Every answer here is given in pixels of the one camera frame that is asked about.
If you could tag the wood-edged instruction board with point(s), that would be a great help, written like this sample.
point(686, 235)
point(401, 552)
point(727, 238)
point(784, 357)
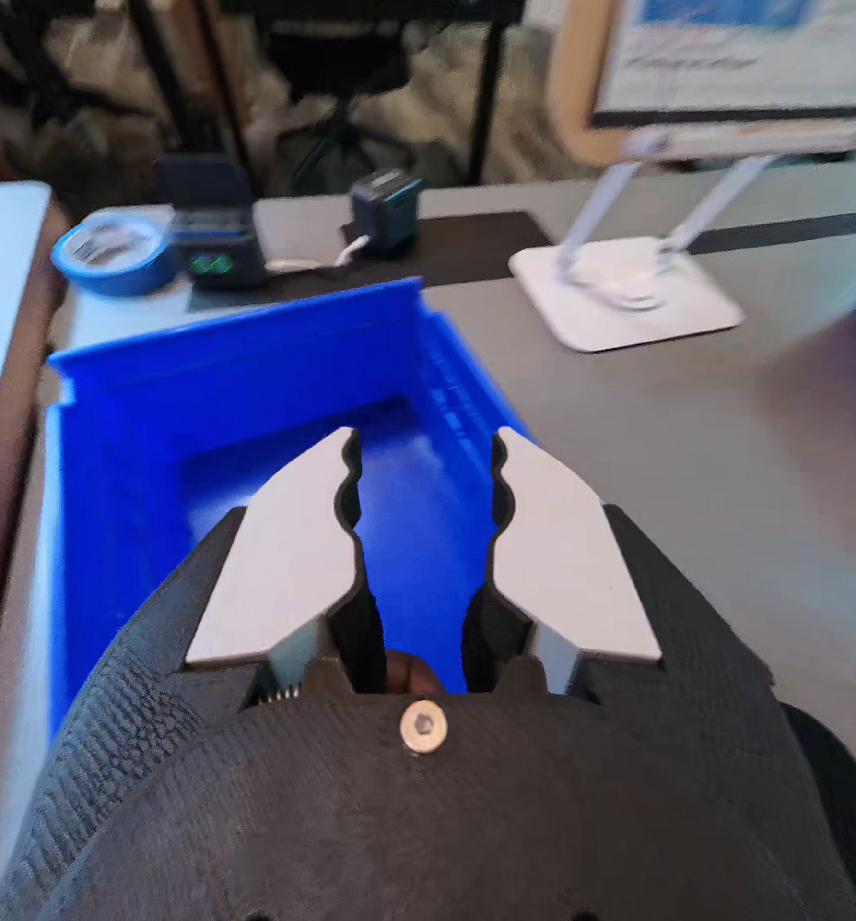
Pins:
point(723, 65)

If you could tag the grey teal case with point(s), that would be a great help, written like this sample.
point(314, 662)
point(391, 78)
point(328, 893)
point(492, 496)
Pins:
point(384, 216)

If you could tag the blue plastic bin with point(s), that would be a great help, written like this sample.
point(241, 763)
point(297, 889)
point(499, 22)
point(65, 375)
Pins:
point(183, 403)

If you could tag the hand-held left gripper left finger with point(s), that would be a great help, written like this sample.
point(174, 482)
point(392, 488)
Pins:
point(277, 568)

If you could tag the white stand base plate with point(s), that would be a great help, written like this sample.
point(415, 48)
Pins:
point(651, 316)

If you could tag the dark charger case with batteries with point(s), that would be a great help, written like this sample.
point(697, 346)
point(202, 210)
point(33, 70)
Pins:
point(212, 252)

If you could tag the black light stand pole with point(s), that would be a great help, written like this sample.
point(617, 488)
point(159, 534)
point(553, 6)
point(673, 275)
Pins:
point(176, 93)

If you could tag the person's left hand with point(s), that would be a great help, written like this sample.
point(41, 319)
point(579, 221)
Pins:
point(413, 673)

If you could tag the blue tape roll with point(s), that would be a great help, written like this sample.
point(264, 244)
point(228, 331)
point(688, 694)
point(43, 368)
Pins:
point(111, 277)

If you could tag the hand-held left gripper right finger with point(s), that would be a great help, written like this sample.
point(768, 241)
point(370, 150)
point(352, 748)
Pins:
point(571, 568)

